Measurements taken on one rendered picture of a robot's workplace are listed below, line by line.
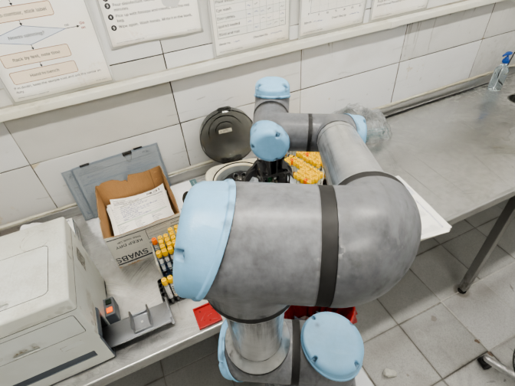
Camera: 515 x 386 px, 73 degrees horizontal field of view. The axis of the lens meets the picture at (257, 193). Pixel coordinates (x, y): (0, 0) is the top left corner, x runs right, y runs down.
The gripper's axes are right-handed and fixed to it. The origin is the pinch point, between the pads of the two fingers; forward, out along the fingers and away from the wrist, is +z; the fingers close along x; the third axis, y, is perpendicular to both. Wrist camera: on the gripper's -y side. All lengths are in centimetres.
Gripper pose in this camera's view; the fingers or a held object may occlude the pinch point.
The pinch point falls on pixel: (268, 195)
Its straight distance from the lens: 98.7
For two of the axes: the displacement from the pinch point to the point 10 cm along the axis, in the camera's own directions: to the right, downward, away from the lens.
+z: 0.1, 7.2, 6.9
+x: 9.7, -1.8, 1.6
